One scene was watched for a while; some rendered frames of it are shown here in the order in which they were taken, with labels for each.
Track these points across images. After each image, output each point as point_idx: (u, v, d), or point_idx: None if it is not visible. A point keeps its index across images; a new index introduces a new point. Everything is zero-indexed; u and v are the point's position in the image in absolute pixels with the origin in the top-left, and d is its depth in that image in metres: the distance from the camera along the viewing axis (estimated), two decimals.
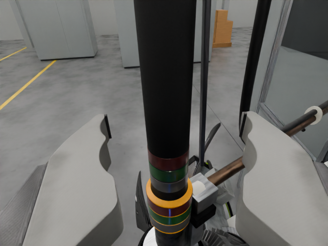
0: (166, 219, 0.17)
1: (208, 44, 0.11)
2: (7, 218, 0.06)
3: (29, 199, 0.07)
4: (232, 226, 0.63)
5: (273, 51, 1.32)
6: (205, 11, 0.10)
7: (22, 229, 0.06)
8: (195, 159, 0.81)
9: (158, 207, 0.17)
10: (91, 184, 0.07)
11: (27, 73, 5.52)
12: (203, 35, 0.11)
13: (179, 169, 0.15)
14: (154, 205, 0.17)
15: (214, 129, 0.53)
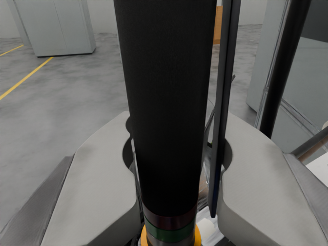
0: None
1: (233, 60, 0.07)
2: (35, 203, 0.06)
3: (55, 188, 0.07)
4: None
5: (282, 28, 1.20)
6: (232, 6, 0.06)
7: (47, 215, 0.06)
8: None
9: None
10: (112, 180, 0.07)
11: (23, 70, 5.39)
12: (223, 45, 0.07)
13: (185, 226, 0.11)
14: None
15: None
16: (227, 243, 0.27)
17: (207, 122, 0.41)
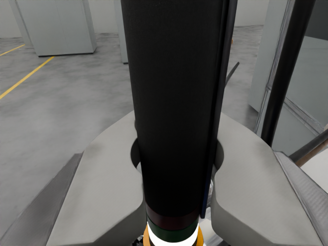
0: None
1: (227, 62, 0.07)
2: (44, 198, 0.07)
3: (64, 184, 0.07)
4: None
5: (285, 25, 1.19)
6: (228, 10, 0.06)
7: (55, 211, 0.06)
8: None
9: None
10: (120, 179, 0.07)
11: (24, 69, 5.40)
12: (218, 47, 0.07)
13: (188, 226, 0.11)
14: None
15: (228, 74, 0.40)
16: None
17: None
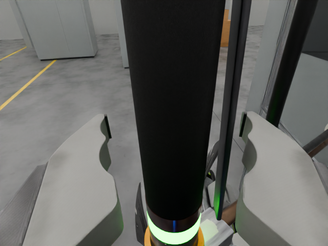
0: None
1: (241, 66, 0.07)
2: (7, 218, 0.06)
3: (29, 199, 0.07)
4: (237, 243, 0.60)
5: (277, 53, 1.28)
6: (241, 14, 0.06)
7: (22, 229, 0.06)
8: None
9: None
10: (91, 184, 0.07)
11: (27, 73, 5.49)
12: (232, 51, 0.07)
13: (189, 229, 0.11)
14: None
15: (218, 143, 0.50)
16: None
17: None
